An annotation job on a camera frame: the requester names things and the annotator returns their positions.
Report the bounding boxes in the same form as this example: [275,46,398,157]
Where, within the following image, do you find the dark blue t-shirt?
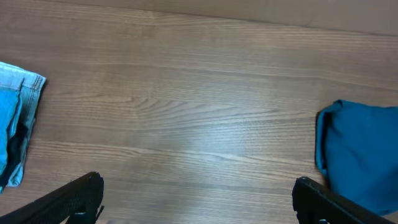
[315,100,397,215]

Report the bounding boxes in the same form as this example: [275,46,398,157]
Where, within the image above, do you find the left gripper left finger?
[1,172,104,224]

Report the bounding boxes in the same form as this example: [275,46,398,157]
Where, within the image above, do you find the folded light blue jeans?
[1,62,47,191]

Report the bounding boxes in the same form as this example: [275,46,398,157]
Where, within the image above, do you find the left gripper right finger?
[292,177,394,224]

